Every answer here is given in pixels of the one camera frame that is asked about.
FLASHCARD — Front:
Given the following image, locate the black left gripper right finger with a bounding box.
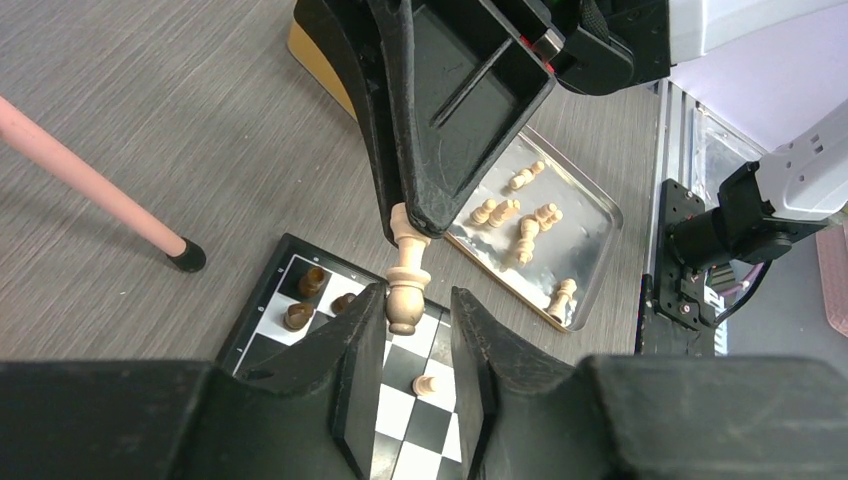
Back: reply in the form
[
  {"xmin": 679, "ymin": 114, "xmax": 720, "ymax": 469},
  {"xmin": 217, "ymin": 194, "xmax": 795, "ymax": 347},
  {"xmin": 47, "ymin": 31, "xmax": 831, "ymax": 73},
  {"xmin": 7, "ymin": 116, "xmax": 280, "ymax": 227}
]
[{"xmin": 450, "ymin": 287, "xmax": 847, "ymax": 479}]

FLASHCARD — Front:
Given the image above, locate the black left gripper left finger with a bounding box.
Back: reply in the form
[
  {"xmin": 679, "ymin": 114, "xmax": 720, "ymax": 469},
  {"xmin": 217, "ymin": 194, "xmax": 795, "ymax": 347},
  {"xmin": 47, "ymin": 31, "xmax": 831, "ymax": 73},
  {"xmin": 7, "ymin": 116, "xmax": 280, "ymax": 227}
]
[{"xmin": 1, "ymin": 283, "xmax": 386, "ymax": 479}]

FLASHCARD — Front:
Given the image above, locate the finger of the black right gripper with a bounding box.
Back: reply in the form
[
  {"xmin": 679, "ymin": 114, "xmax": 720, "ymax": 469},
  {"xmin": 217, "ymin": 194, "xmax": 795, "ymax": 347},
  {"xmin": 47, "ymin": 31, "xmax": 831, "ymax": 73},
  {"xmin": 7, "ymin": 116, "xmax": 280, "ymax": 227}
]
[
  {"xmin": 368, "ymin": 1, "xmax": 555, "ymax": 238},
  {"xmin": 293, "ymin": 0, "xmax": 404, "ymax": 242}
]

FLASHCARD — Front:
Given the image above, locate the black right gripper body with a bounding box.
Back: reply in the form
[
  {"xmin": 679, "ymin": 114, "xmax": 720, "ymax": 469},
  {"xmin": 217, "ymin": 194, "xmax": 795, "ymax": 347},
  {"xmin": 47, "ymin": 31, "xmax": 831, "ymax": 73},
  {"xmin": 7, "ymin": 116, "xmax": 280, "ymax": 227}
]
[{"xmin": 494, "ymin": 0, "xmax": 673, "ymax": 96}]

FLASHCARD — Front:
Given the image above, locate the yellow tin box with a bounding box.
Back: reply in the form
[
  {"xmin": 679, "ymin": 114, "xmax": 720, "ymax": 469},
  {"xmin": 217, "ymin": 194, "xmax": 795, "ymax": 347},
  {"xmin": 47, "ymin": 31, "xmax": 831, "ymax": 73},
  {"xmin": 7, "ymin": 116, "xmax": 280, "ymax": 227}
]
[{"xmin": 287, "ymin": 19, "xmax": 357, "ymax": 120}]

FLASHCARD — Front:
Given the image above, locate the black white chess board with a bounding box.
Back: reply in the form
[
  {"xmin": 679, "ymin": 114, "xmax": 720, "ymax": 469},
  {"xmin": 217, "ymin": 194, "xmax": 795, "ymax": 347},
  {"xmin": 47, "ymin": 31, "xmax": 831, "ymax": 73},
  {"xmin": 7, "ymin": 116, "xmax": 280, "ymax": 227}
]
[{"xmin": 217, "ymin": 234, "xmax": 463, "ymax": 479}]

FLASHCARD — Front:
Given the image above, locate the light wooden chess piece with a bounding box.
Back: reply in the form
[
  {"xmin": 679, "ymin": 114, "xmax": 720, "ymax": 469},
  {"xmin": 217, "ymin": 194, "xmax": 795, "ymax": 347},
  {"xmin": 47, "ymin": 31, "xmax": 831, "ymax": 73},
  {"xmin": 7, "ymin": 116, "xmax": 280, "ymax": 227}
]
[{"xmin": 386, "ymin": 203, "xmax": 431, "ymax": 336}]

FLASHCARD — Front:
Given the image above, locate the silver metal tray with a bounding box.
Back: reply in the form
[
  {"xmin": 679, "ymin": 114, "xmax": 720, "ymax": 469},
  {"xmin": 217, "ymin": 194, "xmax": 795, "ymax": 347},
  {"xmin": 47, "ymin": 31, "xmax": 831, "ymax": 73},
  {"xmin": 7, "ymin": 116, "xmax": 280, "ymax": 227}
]
[{"xmin": 446, "ymin": 127, "xmax": 623, "ymax": 332}]

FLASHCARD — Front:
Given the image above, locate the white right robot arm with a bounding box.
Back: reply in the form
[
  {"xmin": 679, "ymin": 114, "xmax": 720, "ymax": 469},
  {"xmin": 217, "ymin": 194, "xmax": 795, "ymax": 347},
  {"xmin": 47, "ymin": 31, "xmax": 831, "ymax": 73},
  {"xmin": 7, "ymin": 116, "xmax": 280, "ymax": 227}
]
[{"xmin": 292, "ymin": 1, "xmax": 847, "ymax": 335}]

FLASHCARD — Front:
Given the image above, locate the light piece on tray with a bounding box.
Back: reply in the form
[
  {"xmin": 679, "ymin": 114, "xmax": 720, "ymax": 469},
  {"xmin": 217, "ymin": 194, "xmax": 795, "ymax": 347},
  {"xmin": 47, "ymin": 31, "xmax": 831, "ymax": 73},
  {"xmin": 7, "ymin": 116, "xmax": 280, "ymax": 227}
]
[{"xmin": 514, "ymin": 215, "xmax": 540, "ymax": 267}]

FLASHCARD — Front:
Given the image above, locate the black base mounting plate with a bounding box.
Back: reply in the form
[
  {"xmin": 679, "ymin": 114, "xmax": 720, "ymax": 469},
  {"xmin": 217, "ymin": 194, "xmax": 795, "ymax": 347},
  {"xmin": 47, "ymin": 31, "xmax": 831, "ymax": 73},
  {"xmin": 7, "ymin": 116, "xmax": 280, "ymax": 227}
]
[{"xmin": 635, "ymin": 179, "xmax": 730, "ymax": 357}]

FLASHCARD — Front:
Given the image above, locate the pink camera tripod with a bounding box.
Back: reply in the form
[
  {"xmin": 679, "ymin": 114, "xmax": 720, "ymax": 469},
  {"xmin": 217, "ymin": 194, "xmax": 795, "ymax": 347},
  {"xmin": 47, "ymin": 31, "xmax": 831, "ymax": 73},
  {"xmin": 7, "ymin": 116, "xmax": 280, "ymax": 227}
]
[{"xmin": 1, "ymin": 99, "xmax": 206, "ymax": 273}]

